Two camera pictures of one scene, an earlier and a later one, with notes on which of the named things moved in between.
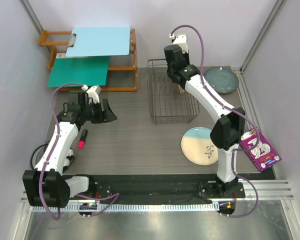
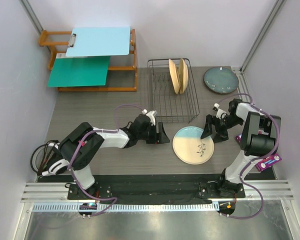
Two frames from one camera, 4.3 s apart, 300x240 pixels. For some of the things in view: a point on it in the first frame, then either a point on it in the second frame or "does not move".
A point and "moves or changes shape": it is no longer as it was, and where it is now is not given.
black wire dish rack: [169, 104] does not move
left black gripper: [107, 115] -> [160, 137]
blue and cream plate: [197, 147] moves or changes shape
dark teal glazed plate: [223, 80] does not move
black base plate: [162, 187] does not move
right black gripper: [186, 57] -> [222, 135]
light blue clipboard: [99, 41] does not move
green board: [87, 71] does not move
